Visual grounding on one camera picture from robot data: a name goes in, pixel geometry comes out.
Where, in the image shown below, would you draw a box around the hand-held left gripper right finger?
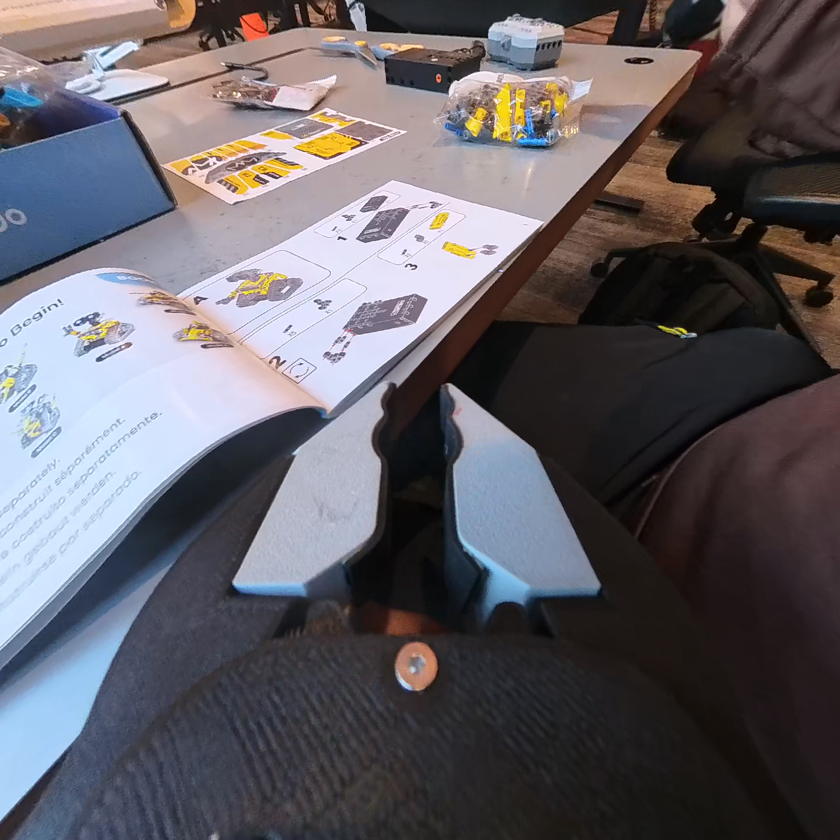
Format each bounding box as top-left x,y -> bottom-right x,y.
441,384 -> 604,602

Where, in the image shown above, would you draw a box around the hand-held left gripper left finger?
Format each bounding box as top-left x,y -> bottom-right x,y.
231,382 -> 396,599

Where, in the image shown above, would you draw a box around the white instruction booklet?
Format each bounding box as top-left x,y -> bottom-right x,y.
0,180 -> 544,670

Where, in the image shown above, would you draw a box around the black backpack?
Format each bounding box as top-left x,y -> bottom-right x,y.
453,239 -> 831,506

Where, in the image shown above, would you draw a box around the person's leg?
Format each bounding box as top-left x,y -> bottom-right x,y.
630,374 -> 840,840

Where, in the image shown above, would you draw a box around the yellow black sticker sheet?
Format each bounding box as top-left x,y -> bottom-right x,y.
163,108 -> 408,206

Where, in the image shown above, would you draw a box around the blue cardboard box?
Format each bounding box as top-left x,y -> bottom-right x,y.
0,85 -> 178,283

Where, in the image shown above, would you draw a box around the bag of yellow blue parts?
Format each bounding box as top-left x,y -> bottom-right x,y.
436,72 -> 593,148

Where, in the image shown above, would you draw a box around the black office chair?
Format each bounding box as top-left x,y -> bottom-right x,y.
591,98 -> 840,309

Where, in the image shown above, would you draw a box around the small bag of dark parts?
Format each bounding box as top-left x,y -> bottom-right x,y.
211,74 -> 337,111

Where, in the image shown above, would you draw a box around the black electronic box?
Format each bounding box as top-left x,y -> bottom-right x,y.
384,41 -> 487,93

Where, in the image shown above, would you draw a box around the yellow blue brick separator tool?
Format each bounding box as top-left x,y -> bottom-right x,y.
320,36 -> 427,67

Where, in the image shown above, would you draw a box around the white plastic stand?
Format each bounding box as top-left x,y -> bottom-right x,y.
66,41 -> 170,104

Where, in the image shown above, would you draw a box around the grey motor hub block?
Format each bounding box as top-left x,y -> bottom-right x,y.
487,14 -> 565,71

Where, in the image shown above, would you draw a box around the crumpled clear plastic bags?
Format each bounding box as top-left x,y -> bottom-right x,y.
0,46 -> 126,148

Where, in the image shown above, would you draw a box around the grey jacket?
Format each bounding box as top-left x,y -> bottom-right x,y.
709,0 -> 840,165

